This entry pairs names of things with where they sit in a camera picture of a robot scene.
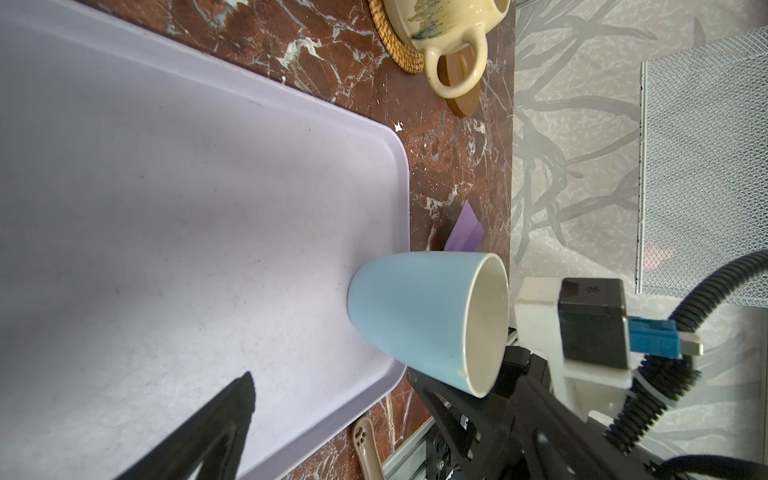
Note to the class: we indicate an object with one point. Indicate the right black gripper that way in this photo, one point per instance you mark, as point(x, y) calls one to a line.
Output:
point(475, 438)

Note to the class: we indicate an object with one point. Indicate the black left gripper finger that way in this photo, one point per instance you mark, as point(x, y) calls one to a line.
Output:
point(210, 444)

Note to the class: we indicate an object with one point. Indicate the light blue mug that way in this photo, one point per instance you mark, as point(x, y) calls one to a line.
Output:
point(444, 314)

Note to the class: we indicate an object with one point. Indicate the beige mug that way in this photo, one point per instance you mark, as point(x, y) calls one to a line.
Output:
point(438, 28)

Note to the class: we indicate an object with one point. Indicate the purple pink spatula scoop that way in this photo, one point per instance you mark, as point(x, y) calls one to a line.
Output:
point(467, 233)

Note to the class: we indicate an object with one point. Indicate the lavender plastic tray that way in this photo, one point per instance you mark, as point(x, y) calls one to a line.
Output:
point(170, 222)

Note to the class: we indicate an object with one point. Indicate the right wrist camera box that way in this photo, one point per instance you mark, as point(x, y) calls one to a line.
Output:
point(593, 321)

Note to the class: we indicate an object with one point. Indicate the white wire mesh basket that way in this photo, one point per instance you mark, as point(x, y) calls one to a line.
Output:
point(703, 161)

